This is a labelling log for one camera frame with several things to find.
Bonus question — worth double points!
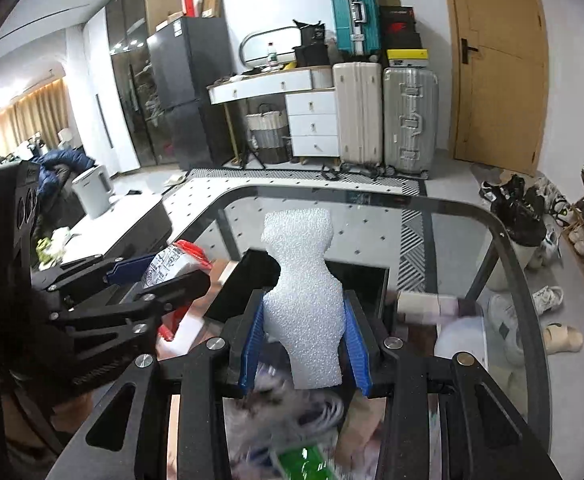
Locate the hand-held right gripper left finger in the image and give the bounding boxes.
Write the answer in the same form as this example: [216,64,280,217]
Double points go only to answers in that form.
[46,291,267,480]

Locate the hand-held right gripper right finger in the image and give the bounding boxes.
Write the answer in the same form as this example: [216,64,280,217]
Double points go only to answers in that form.
[343,294,564,480]

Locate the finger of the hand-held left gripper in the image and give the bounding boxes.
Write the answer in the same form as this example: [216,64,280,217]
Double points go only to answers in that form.
[32,253,159,295]
[46,270,213,392]

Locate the red and white packet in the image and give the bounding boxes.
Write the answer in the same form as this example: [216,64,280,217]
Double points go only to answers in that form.
[140,240,213,291]

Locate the white foam piece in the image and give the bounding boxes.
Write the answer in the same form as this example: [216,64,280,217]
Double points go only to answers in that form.
[261,208,347,390]

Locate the white low table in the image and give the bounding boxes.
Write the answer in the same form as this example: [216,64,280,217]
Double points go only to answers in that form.
[36,194,173,273]

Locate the white and green cloth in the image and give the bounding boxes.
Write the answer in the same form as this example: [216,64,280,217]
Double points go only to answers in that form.
[36,227,81,269]

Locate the brown paper bag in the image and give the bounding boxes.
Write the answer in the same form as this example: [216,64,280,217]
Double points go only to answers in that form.
[341,394,388,462]

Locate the black open box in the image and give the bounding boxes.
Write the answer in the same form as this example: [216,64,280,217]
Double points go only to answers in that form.
[206,247,391,326]

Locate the beige paper roll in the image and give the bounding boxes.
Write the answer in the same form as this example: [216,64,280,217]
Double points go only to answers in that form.
[395,290,441,326]

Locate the white kettle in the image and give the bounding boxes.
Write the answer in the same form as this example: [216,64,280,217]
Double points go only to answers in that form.
[71,164,116,220]

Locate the blue puffer jacket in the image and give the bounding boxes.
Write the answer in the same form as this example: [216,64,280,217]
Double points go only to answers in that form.
[30,147,96,202]

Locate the white plastic bag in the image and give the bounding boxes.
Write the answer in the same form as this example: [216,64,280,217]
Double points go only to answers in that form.
[434,310,488,362]

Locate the green packet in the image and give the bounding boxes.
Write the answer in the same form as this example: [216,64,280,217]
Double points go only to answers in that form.
[276,441,343,480]

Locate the tan curtains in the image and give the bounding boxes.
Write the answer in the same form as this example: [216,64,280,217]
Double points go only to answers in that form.
[0,77,70,157]

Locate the black tripod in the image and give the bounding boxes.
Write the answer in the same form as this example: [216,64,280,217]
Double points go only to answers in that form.
[231,146,268,170]

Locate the black and white patterned rug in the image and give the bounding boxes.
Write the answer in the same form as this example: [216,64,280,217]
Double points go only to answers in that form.
[164,167,429,283]

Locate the dark glass-door wardrobe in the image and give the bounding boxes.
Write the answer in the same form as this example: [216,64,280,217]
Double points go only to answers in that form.
[106,0,183,167]

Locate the grey laundry basket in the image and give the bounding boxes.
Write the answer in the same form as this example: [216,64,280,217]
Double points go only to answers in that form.
[245,104,291,164]

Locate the black refrigerator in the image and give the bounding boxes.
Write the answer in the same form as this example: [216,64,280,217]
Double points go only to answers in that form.
[147,16,236,171]

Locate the white sneaker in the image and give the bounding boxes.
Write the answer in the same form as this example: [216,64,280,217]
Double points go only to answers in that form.
[531,284,566,317]

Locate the beige slipper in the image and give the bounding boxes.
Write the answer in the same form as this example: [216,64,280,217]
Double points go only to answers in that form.
[544,323,584,354]

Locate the white bin with black bag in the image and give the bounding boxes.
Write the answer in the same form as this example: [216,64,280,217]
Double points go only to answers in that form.
[491,199,549,272]

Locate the white drawer unit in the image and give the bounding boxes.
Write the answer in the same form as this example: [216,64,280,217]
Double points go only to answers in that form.
[285,90,341,159]

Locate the white vanity desk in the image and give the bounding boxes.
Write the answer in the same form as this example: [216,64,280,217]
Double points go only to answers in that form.
[208,65,335,107]

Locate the pile of shoes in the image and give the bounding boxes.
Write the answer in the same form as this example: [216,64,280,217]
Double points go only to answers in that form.
[479,172,571,233]

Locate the silver suitcase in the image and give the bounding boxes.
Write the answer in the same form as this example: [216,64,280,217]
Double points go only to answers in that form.
[382,66,441,179]

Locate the cream suitcase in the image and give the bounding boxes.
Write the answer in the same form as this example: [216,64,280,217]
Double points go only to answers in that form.
[332,62,385,167]

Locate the flat cardboard box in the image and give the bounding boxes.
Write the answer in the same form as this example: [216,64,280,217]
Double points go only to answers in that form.
[155,9,185,34]

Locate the oval mirror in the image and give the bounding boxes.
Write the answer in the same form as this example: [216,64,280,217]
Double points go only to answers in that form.
[239,25,305,69]

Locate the black bag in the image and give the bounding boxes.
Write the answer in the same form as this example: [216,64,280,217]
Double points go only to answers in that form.
[292,18,331,67]

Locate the yellow and black box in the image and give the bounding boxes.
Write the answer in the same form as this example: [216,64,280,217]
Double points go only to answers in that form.
[386,48,431,69]

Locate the wooden door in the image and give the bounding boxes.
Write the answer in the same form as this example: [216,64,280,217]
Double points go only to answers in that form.
[439,0,551,177]

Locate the teal suitcase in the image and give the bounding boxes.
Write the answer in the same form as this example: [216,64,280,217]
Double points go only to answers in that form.
[328,0,381,59]

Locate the black and red box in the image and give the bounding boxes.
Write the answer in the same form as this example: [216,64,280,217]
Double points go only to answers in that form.
[377,0,423,54]

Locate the white cable bundle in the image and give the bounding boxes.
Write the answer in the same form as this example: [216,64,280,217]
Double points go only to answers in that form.
[241,384,346,442]

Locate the black floor cable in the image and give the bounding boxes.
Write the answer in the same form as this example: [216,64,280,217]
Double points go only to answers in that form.
[321,162,389,181]

